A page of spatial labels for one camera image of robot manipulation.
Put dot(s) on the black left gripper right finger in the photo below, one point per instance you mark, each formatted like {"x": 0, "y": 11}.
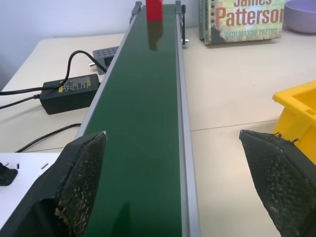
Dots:
{"x": 276, "y": 177}

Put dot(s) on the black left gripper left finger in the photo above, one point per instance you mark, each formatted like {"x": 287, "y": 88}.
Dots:
{"x": 74, "y": 182}

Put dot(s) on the green conveyor belt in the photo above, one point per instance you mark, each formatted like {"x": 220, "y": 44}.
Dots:
{"x": 138, "y": 123}

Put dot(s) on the grey motor box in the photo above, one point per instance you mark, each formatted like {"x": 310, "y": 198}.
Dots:
{"x": 105, "y": 59}

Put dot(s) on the white power strip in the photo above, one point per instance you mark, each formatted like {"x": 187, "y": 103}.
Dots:
{"x": 22, "y": 177}

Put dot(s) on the black plug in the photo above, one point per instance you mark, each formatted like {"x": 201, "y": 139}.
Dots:
{"x": 6, "y": 174}

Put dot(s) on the yellow plastic bin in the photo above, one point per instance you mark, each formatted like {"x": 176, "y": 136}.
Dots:
{"x": 296, "y": 111}

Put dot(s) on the black power adapter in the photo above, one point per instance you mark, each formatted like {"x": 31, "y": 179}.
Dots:
{"x": 69, "y": 92}

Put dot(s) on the James Patterson book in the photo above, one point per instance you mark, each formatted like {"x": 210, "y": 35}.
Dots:
{"x": 242, "y": 22}

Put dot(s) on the lavender bowl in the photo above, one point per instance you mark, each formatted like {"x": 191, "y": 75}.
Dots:
{"x": 300, "y": 16}

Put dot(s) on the red block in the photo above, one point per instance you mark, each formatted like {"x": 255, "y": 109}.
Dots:
{"x": 154, "y": 10}

